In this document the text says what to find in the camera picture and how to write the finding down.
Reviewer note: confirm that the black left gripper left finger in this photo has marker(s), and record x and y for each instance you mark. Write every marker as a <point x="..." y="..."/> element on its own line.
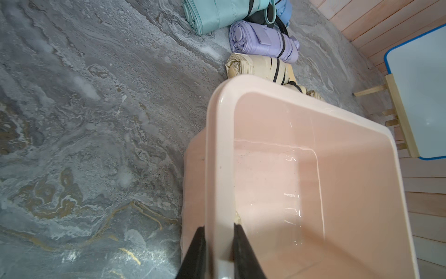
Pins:
<point x="194" y="263"/>

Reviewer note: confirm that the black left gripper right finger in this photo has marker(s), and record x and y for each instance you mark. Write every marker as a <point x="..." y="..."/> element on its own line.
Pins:
<point x="246" y="265"/>

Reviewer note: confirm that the pink plastic storage box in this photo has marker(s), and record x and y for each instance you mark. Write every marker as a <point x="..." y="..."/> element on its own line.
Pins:
<point x="317" y="190"/>

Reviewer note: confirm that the cream black striped umbrella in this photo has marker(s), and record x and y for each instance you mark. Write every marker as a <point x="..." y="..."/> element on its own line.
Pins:
<point x="271" y="69"/>

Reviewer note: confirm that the mint green umbrella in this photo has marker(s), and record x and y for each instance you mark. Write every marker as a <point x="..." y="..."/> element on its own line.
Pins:
<point x="207" y="16"/>

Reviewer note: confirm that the purple folded umbrella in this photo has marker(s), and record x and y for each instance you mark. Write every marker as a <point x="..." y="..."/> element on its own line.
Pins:
<point x="256" y="39"/>

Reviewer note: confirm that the blue folded umbrella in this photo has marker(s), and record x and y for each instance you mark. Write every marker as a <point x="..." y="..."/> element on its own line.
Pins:
<point x="284" y="11"/>

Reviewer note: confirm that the small wooden easel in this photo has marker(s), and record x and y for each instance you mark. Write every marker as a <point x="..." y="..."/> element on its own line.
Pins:
<point x="397" y="118"/>

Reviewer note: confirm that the blue framed whiteboard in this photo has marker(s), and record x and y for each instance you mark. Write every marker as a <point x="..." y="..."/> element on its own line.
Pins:
<point x="417" y="83"/>

